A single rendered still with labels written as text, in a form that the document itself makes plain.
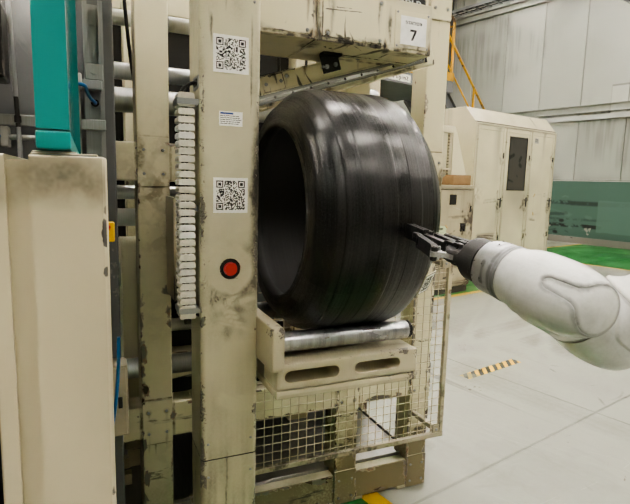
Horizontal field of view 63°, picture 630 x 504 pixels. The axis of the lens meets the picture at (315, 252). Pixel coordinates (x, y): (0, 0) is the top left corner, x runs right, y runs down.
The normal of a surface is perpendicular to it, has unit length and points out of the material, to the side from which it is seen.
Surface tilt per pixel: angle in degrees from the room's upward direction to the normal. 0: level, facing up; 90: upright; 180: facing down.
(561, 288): 62
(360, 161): 67
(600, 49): 90
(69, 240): 90
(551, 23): 90
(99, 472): 90
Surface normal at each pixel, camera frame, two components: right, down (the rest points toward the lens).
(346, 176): 0.13, -0.15
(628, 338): 0.22, 0.43
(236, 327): 0.40, 0.14
